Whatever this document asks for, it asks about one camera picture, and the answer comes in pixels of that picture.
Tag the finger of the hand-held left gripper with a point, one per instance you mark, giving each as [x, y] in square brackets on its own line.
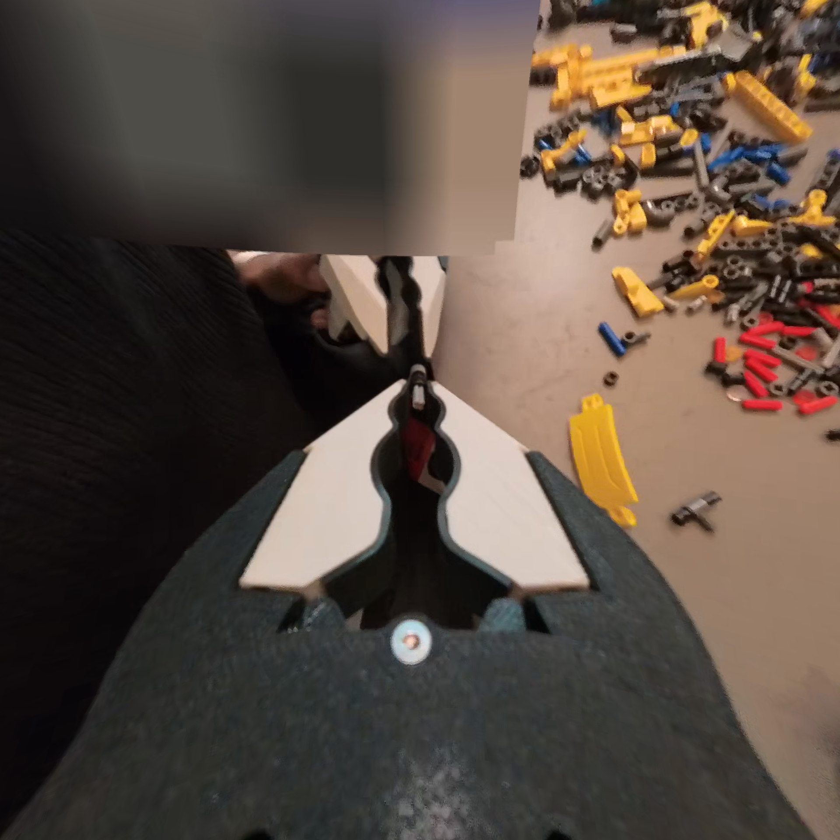
[354, 289]
[433, 289]

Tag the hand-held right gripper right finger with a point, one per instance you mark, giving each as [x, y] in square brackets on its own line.
[505, 518]

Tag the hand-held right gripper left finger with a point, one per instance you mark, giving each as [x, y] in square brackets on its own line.
[315, 518]

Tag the grey axle pin piece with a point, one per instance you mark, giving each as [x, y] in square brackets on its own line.
[418, 387]

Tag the yellow curved panel piece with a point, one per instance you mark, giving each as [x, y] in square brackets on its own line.
[600, 459]

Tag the pile of toy brick pieces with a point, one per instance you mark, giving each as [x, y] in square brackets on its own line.
[768, 105]

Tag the person's left hand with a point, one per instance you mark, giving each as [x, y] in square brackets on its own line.
[282, 275]

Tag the red plastic object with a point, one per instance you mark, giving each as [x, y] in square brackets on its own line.
[417, 453]

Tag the blue pin piece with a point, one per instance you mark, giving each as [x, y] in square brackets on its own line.
[611, 338]

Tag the dark grey connector piece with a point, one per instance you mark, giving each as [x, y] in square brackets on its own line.
[695, 510]

